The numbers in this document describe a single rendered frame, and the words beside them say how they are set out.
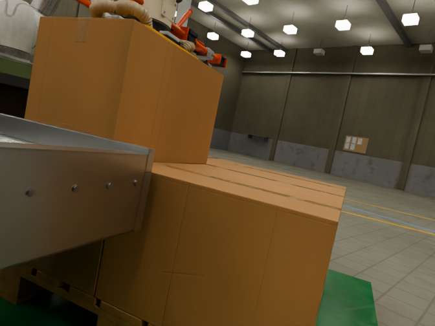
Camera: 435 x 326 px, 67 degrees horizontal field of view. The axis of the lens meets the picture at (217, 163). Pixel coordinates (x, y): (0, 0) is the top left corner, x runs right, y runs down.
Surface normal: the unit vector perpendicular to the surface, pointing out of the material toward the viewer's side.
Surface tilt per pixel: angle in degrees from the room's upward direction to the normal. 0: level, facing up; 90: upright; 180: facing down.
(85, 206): 90
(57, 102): 90
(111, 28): 90
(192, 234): 90
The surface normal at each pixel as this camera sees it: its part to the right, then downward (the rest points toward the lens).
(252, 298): -0.38, 0.00
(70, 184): 0.90, 0.21
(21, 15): 0.74, 0.03
